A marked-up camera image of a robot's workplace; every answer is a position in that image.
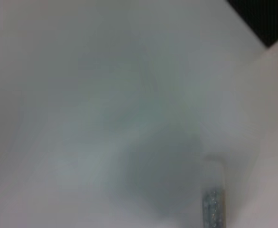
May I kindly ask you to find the grey marker pen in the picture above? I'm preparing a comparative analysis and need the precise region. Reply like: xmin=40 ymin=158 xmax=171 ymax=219
xmin=201 ymin=154 xmax=227 ymax=228

